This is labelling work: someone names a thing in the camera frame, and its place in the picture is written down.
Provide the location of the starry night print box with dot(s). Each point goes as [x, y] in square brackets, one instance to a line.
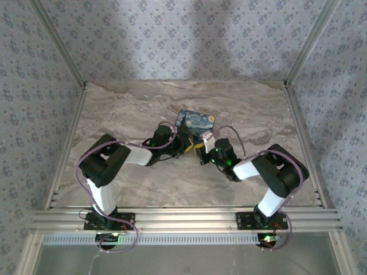
[198, 121]

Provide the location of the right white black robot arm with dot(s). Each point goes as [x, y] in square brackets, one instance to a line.
[278, 172]

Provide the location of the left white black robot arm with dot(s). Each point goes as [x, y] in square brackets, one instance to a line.
[107, 163]

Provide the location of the right controller board green light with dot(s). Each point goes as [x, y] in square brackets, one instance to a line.
[269, 239]

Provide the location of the controller board green light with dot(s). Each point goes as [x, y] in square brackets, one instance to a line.
[269, 239]
[107, 237]

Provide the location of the left controller board green light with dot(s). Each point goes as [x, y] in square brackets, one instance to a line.
[107, 237]

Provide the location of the aluminium mounting rail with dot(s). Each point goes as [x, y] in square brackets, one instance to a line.
[183, 219]

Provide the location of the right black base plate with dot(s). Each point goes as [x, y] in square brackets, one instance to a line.
[245, 220]

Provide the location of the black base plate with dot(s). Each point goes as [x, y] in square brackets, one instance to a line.
[127, 219]
[245, 220]

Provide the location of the aluminium table side rail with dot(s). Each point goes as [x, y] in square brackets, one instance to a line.
[68, 137]
[305, 143]

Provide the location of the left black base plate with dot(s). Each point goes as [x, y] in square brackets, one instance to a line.
[127, 219]

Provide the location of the aluminium corner post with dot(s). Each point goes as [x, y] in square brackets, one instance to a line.
[60, 43]
[312, 43]

